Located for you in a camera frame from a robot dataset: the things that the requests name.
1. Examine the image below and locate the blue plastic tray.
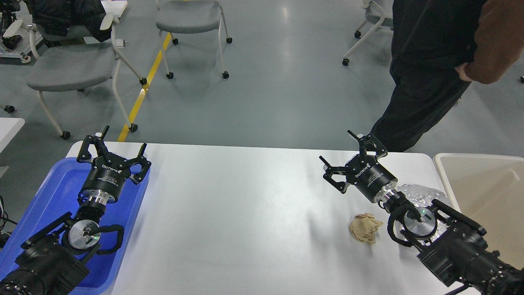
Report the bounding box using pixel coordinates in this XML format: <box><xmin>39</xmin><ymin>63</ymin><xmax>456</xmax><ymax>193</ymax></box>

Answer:
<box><xmin>0</xmin><ymin>157</ymin><xmax>149</xmax><ymax>295</ymax></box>

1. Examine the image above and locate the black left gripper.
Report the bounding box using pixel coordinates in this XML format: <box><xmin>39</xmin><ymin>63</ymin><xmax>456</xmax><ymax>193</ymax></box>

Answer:
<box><xmin>77</xmin><ymin>125</ymin><xmax>151</xmax><ymax>203</ymax></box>

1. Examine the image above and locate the grey chair middle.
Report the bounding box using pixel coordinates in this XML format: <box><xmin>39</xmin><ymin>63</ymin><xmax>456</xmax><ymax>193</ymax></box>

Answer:
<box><xmin>155</xmin><ymin>0</ymin><xmax>233</xmax><ymax>79</ymax></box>

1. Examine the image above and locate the silver foil bag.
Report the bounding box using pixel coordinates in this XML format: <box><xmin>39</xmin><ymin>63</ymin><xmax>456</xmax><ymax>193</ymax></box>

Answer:
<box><xmin>398</xmin><ymin>184</ymin><xmax>451</xmax><ymax>246</ymax></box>

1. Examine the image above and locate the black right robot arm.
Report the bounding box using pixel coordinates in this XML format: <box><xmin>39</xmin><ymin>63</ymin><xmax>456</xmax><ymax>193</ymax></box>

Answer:
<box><xmin>323</xmin><ymin>133</ymin><xmax>524</xmax><ymax>295</ymax></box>

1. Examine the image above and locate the crumpled brown paper ball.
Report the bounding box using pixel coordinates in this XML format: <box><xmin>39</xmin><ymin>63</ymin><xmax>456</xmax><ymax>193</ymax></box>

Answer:
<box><xmin>348</xmin><ymin>213</ymin><xmax>384</xmax><ymax>245</ymax></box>

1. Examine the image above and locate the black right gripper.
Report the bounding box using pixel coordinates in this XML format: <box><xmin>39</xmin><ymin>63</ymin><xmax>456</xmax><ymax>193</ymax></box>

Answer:
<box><xmin>319</xmin><ymin>129</ymin><xmax>398</xmax><ymax>203</ymax></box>

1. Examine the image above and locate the beige plastic bin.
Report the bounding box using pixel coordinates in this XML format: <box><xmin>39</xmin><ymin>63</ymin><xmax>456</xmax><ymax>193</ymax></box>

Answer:
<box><xmin>434</xmin><ymin>153</ymin><xmax>524</xmax><ymax>269</ymax></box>

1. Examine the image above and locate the white side table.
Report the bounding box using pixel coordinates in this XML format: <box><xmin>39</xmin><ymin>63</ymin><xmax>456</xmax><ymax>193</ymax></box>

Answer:
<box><xmin>0</xmin><ymin>117</ymin><xmax>25</xmax><ymax>152</ymax></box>

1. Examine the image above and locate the white equipment cart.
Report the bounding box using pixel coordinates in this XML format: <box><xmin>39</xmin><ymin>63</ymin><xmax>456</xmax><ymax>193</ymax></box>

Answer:
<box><xmin>0</xmin><ymin>0</ymin><xmax>43</xmax><ymax>64</ymax></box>

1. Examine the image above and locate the black jacket on chair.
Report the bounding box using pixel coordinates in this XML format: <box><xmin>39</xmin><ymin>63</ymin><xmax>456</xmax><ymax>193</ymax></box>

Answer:
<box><xmin>24</xmin><ymin>0</ymin><xmax>111</xmax><ymax>42</ymax></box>

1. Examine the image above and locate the person in dark clothes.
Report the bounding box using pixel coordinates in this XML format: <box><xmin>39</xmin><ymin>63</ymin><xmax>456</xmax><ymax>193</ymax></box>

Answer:
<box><xmin>371</xmin><ymin>0</ymin><xmax>524</xmax><ymax>152</ymax></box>

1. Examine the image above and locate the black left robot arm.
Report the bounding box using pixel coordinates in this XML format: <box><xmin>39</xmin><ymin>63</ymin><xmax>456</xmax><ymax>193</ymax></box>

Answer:
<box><xmin>1</xmin><ymin>127</ymin><xmax>151</xmax><ymax>295</ymax></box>

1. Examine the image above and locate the grey chair with jacket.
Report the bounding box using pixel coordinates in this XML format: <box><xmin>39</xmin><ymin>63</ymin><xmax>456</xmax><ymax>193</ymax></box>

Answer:
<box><xmin>4</xmin><ymin>13</ymin><xmax>147</xmax><ymax>140</ymax></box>

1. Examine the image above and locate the grey chair right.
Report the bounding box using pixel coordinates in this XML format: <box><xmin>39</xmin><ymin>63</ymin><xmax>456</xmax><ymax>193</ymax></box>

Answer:
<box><xmin>342</xmin><ymin>0</ymin><xmax>394</xmax><ymax>66</ymax></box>

